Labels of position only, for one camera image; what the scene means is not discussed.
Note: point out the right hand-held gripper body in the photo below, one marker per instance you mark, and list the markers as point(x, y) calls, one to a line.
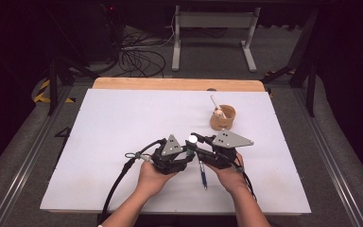
point(223, 154)

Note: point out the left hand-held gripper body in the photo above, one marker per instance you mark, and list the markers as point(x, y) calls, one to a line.
point(167, 162)

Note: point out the blue pen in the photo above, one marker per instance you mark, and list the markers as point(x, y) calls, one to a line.
point(203, 176)

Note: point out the tan pen holder with figure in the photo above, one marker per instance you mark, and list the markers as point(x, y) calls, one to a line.
point(222, 124)

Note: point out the white pen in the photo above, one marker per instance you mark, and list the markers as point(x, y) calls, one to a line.
point(215, 102)

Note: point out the person's left hand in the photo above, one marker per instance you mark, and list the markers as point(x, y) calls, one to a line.
point(152, 181)

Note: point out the person's right hand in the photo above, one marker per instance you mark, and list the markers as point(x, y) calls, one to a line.
point(233, 179)

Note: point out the wooden table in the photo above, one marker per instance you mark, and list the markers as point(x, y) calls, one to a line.
point(176, 84)

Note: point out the white table sheet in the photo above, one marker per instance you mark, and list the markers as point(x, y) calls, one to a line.
point(123, 116)

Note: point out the black metal stand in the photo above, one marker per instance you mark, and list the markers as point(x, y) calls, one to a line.
point(53, 88)
point(311, 91)

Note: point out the white metal stand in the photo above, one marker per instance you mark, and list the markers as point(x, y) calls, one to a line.
point(214, 19)

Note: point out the metal floor rail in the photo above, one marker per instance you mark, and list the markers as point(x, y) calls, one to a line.
point(29, 164)
point(331, 164)

